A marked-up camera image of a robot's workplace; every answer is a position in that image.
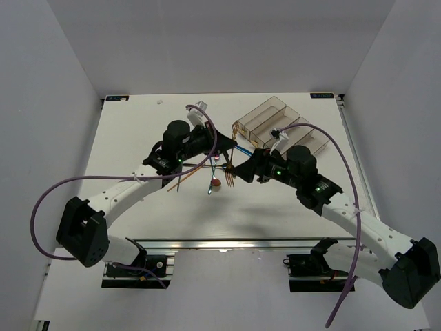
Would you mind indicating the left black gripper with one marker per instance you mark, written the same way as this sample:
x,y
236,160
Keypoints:
x,y
223,143

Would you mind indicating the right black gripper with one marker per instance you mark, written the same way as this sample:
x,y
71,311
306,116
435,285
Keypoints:
x,y
256,165

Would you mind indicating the ornate gold fork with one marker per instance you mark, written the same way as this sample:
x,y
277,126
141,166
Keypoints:
x,y
229,170

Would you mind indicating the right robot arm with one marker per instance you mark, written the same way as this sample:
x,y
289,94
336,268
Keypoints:
x,y
404,268

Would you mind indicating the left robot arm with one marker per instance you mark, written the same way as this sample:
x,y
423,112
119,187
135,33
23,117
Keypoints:
x,y
84,223

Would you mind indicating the black knife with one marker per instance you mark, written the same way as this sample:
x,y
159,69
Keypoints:
x,y
227,158

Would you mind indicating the blue knife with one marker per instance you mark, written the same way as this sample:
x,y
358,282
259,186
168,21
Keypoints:
x,y
243,150

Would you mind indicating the black spoon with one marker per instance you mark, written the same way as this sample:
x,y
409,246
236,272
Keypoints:
x,y
193,165

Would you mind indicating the clear four-compartment organizer tray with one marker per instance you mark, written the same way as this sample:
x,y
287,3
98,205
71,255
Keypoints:
x,y
257,124

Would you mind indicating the iridescent fork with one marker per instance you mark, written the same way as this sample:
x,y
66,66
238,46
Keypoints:
x,y
214,159

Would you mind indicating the orange chopstick diagonal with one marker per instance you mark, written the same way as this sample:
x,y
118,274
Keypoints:
x,y
187,176

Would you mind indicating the right blue label sticker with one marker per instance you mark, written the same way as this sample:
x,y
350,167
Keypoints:
x,y
322,95

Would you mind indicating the blue label sticker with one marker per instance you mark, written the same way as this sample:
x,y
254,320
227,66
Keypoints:
x,y
322,95
110,98

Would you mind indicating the left blue label sticker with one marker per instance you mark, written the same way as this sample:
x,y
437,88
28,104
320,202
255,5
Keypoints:
x,y
110,98

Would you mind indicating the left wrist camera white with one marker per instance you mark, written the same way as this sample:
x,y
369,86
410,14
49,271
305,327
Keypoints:
x,y
196,114

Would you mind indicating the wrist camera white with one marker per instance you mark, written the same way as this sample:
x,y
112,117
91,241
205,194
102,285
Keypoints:
x,y
281,140
196,114

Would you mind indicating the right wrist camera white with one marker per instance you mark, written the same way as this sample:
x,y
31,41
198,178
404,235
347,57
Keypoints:
x,y
281,140

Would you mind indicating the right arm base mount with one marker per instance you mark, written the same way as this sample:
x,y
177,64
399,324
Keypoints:
x,y
308,274

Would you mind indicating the aluminium table rail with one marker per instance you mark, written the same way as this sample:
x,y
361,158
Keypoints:
x,y
228,244

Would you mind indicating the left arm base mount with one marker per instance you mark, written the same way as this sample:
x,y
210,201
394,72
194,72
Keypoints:
x,y
138,272

